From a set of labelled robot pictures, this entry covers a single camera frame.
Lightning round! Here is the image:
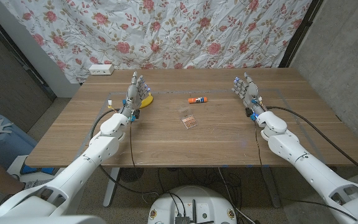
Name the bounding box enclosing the white table leg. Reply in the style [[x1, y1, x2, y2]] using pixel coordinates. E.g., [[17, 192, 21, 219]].
[[103, 167, 121, 208]]

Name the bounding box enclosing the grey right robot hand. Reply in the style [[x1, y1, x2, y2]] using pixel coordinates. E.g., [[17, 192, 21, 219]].
[[231, 72, 267, 118]]

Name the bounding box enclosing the small white wire connector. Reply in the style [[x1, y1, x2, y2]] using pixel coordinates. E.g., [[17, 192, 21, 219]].
[[106, 99, 118, 113]]

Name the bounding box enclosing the clear eyeshadow palette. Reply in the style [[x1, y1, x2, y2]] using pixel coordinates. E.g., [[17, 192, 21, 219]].
[[178, 105, 199, 129]]

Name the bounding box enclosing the orange glue stick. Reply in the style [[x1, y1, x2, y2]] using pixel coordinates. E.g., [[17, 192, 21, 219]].
[[188, 96, 208, 105]]

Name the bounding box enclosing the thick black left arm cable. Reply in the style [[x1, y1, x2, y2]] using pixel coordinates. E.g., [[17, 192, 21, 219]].
[[89, 108, 160, 196]]

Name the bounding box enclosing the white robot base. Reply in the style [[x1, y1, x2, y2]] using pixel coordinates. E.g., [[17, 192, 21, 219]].
[[147, 185, 238, 224]]

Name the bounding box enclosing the floral backdrop cloth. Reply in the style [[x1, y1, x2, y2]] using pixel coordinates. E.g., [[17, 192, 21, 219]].
[[0, 0, 313, 84]]

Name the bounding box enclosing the thin black arm wire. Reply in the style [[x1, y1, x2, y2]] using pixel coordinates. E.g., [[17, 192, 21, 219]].
[[128, 121, 136, 169], [253, 119, 265, 169]]

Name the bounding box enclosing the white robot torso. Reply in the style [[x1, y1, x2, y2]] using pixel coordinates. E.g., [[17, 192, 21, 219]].
[[0, 215, 107, 224]]

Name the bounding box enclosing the blue flat item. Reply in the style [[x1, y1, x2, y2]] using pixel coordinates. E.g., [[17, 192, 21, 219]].
[[19, 164, 56, 176]]

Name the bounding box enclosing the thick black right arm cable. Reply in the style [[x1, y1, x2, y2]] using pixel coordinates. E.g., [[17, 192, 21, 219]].
[[265, 106, 358, 182]]

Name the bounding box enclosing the white floor platform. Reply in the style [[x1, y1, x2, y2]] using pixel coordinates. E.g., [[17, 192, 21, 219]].
[[6, 154, 62, 190]]

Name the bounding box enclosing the thin black right arm wire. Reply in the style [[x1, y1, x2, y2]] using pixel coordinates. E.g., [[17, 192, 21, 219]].
[[253, 119, 265, 169]]

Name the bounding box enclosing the white power strip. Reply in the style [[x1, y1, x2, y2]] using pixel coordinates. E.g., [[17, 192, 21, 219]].
[[88, 63, 115, 76]]

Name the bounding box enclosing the blue storage bin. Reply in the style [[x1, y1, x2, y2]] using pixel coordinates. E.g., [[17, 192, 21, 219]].
[[0, 114, 39, 170]]

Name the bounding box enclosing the thin black left arm wire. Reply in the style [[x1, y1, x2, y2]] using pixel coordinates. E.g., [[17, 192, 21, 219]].
[[128, 121, 136, 169]]

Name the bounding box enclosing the black backdrop pole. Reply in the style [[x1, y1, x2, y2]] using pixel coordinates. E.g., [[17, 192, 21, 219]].
[[278, 0, 324, 68]]

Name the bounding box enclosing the black wall trim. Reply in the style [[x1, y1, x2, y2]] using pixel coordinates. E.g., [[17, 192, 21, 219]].
[[0, 4, 58, 101]]

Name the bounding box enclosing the grey table leg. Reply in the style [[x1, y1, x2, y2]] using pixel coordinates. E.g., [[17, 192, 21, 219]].
[[260, 166, 282, 209]]

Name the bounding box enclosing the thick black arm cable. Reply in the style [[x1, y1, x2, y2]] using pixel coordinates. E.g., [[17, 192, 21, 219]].
[[265, 106, 358, 182], [89, 108, 160, 196]]

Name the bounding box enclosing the dark round floor fan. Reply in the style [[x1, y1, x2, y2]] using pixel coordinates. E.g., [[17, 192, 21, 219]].
[[119, 167, 145, 184]]

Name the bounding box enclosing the yellow toy banana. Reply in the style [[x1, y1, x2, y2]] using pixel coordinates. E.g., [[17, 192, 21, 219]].
[[139, 92, 154, 110]]

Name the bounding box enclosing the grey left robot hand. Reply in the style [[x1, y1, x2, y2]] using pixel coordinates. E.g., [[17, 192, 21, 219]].
[[119, 71, 152, 121]]

